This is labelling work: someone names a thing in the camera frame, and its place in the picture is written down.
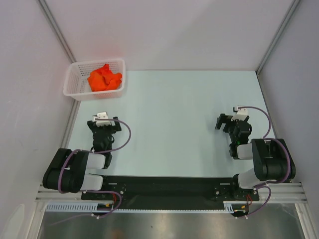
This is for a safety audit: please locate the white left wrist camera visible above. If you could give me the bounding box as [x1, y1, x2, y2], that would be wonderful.
[92, 112, 111, 127]

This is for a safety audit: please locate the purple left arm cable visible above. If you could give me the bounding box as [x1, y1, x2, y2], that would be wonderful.
[57, 118, 132, 194]

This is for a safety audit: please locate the orange t shirt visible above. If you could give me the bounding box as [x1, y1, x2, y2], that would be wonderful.
[87, 64, 123, 92]

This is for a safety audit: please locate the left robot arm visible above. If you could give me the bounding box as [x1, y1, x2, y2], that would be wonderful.
[42, 114, 122, 199]

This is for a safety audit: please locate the slotted grey cable duct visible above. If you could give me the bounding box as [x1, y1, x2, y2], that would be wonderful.
[45, 202, 246, 214]

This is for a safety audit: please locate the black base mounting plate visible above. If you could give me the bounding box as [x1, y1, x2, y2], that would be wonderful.
[81, 176, 259, 211]

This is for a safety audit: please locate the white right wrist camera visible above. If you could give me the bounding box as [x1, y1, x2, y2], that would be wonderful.
[231, 106, 249, 121]

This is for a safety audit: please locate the aluminium extrusion rail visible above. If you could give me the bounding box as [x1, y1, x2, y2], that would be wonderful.
[35, 183, 308, 204]

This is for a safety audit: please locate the left aluminium corner post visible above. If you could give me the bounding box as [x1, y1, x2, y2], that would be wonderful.
[36, 0, 76, 63]

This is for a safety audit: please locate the white plastic mesh basket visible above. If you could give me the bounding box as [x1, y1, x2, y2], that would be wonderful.
[63, 58, 126, 101]

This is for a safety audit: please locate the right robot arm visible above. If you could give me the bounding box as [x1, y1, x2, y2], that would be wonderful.
[215, 114, 296, 200]

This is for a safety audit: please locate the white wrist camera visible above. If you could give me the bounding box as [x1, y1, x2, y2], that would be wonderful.
[231, 106, 249, 121]
[92, 112, 111, 127]

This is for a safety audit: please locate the aluminium corner post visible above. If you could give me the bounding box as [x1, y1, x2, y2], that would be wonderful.
[36, 0, 76, 63]
[255, 0, 302, 77]

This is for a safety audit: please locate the right aluminium corner post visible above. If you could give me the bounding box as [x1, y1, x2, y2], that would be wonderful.
[255, 0, 302, 77]

